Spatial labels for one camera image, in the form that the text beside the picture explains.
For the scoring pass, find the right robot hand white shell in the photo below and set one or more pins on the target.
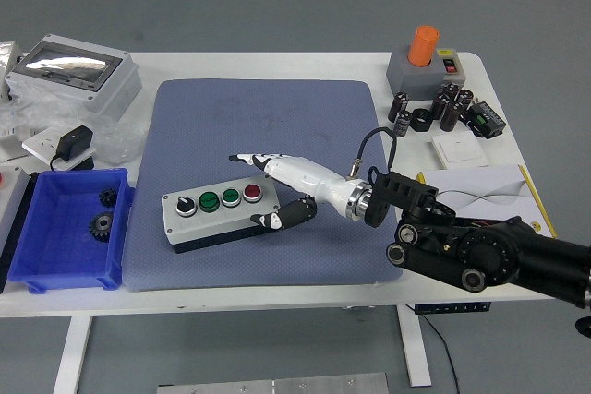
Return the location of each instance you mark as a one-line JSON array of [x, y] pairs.
[[309, 177]]

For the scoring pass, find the grey four-button control box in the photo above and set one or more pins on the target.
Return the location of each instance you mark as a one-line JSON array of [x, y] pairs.
[[212, 224]]

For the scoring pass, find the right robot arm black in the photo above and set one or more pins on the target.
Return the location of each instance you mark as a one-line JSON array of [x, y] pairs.
[[489, 255]]

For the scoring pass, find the grey box with red button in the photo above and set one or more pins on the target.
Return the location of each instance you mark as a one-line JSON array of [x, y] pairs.
[[11, 200]]

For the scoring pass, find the grey-blue table mat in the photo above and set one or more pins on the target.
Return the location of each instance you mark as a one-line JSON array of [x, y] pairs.
[[258, 122]]

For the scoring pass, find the black cylindrical capacitor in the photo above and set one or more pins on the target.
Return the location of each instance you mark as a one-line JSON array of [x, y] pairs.
[[464, 99], [403, 122], [398, 107], [450, 90], [451, 116], [439, 105]]

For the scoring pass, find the grey base block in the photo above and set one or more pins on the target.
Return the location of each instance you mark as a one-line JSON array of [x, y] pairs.
[[411, 78]]

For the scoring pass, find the orange cylinder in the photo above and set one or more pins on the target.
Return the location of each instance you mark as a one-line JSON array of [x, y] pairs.
[[422, 45]]

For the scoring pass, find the black module green terminal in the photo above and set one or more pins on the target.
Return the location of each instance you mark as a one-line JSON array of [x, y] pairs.
[[487, 118]]

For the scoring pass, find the yellow and white cardboard box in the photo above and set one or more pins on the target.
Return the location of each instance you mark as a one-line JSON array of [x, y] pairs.
[[498, 182]]

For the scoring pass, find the black table height controller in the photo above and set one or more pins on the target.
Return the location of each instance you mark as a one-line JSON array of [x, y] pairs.
[[452, 308]]

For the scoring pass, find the clear plastic bag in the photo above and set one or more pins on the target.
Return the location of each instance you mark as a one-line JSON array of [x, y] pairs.
[[115, 140]]

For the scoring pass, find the small black bevel gear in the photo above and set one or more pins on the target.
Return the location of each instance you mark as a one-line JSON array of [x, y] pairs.
[[108, 197]]

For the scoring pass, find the white table leg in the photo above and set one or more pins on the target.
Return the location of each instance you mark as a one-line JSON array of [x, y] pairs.
[[415, 352], [71, 357]]

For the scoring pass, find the silver metal plate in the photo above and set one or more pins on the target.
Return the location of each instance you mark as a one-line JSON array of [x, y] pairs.
[[277, 385]]

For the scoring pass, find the large black bevel gear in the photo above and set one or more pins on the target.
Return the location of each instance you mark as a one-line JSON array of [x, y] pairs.
[[101, 226]]

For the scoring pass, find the black power adapter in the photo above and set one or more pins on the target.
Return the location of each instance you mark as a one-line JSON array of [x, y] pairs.
[[74, 141]]

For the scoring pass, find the blue plastic bin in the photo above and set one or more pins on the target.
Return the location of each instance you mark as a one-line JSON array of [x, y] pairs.
[[51, 246]]

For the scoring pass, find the white socket plate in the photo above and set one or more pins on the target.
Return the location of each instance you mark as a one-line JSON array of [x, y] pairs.
[[39, 142]]

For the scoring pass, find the white wall switch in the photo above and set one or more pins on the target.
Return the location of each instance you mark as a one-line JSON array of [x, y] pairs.
[[459, 150]]

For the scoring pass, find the grey switch box yellow label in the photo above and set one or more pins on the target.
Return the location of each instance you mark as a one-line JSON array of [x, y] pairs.
[[454, 73]]

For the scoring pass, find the grey enclosure with clear window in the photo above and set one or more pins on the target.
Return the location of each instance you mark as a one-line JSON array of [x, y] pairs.
[[115, 94]]

